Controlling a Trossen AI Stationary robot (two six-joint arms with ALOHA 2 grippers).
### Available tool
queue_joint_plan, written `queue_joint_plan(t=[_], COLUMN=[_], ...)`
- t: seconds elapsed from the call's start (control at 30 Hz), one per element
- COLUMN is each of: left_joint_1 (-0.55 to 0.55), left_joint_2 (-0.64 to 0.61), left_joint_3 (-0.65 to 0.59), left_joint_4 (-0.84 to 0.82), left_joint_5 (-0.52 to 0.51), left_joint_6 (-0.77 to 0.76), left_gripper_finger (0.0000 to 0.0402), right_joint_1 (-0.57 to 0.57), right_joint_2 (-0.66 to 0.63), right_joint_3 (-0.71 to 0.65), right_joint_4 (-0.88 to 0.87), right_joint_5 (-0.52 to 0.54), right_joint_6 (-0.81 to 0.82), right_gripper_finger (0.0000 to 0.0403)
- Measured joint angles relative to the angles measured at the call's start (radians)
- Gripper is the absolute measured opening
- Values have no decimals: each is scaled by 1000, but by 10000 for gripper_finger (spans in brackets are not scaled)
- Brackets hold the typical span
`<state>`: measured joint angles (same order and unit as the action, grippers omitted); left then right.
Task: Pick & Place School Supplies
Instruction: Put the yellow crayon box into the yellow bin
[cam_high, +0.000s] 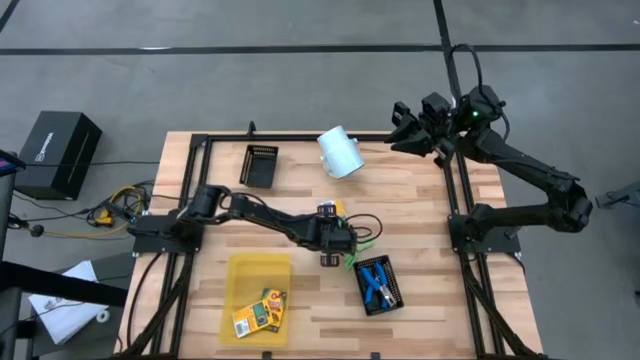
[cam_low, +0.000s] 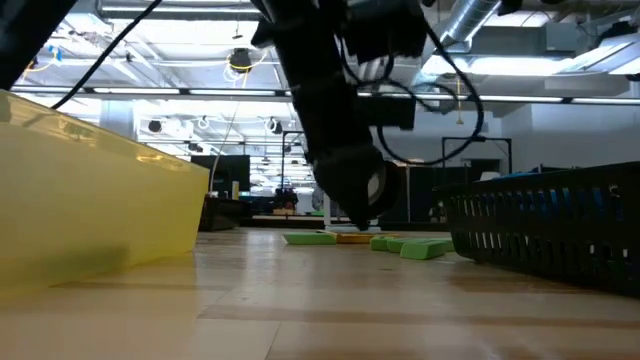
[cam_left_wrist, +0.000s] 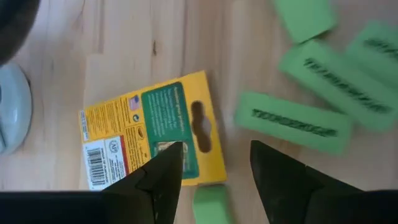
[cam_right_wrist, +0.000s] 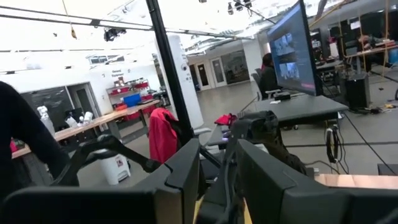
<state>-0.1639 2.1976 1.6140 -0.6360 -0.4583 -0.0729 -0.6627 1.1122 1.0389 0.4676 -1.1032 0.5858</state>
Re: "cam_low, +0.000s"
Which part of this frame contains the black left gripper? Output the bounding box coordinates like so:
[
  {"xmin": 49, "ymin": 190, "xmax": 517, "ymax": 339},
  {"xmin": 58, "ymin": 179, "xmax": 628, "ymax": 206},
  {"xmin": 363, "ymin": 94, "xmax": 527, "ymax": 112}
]
[{"xmin": 272, "ymin": 14, "xmax": 386, "ymax": 232}]

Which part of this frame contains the yellow green crayon box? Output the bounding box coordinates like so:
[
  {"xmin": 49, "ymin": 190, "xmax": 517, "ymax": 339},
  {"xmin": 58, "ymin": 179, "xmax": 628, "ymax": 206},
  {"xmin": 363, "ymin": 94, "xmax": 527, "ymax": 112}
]
[{"xmin": 319, "ymin": 229, "xmax": 399, "ymax": 245}]

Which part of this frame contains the green plastic clip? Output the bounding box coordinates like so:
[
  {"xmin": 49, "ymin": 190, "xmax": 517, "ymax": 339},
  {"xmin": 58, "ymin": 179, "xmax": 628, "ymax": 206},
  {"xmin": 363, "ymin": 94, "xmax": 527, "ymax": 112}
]
[
  {"xmin": 399, "ymin": 239, "xmax": 450, "ymax": 261},
  {"xmin": 386, "ymin": 237, "xmax": 419, "ymax": 254}
]

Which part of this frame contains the black slotted plastic basket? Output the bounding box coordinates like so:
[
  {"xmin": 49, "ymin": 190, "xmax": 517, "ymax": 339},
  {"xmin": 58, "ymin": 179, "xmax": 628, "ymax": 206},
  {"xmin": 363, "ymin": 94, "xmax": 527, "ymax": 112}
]
[
  {"xmin": 432, "ymin": 160, "xmax": 640, "ymax": 300},
  {"xmin": 198, "ymin": 195, "xmax": 251, "ymax": 233}
]

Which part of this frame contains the black monitor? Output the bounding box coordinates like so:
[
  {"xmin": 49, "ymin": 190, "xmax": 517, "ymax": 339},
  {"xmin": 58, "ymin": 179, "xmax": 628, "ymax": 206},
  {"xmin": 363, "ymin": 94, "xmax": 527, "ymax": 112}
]
[{"xmin": 189, "ymin": 154, "xmax": 251, "ymax": 199}]

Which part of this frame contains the black ceiling-mounted device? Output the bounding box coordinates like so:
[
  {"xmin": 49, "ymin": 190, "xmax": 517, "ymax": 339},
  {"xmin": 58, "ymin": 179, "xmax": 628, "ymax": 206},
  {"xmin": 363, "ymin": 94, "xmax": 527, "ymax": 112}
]
[{"xmin": 227, "ymin": 47, "xmax": 254, "ymax": 75}]

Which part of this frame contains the yellow translucent plastic bin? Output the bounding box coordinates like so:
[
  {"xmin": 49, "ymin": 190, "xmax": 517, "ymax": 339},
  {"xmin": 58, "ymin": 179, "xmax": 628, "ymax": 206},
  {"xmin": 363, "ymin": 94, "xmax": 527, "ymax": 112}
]
[{"xmin": 0, "ymin": 89, "xmax": 211, "ymax": 294}]

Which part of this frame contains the black metal frame stand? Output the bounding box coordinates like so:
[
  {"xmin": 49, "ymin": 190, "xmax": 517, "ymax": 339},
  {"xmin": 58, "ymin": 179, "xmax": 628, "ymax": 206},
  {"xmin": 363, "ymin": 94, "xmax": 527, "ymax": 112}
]
[
  {"xmin": 441, "ymin": 135, "xmax": 513, "ymax": 174},
  {"xmin": 281, "ymin": 129, "xmax": 307, "ymax": 191}
]

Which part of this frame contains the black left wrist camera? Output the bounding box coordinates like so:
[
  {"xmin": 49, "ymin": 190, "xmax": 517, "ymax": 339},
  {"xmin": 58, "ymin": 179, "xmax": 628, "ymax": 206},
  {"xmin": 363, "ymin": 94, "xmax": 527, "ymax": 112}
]
[{"xmin": 357, "ymin": 94, "xmax": 417, "ymax": 132}]

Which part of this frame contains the black left wrist camera cable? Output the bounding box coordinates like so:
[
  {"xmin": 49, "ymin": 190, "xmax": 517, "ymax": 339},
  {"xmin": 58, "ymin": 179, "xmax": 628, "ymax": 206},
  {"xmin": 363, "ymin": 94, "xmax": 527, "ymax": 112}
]
[{"xmin": 339, "ymin": 22, "xmax": 486, "ymax": 167}]

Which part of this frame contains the silver spiral ventilation duct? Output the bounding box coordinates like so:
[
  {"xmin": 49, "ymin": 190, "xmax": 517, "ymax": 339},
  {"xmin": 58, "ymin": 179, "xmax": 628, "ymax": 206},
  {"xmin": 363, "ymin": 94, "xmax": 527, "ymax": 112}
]
[{"xmin": 439, "ymin": 0, "xmax": 501, "ymax": 46}]

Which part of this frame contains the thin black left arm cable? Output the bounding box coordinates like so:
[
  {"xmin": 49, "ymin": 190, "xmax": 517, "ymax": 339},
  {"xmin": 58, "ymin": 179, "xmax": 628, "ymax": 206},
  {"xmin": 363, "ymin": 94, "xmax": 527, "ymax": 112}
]
[{"xmin": 49, "ymin": 0, "xmax": 164, "ymax": 110}]

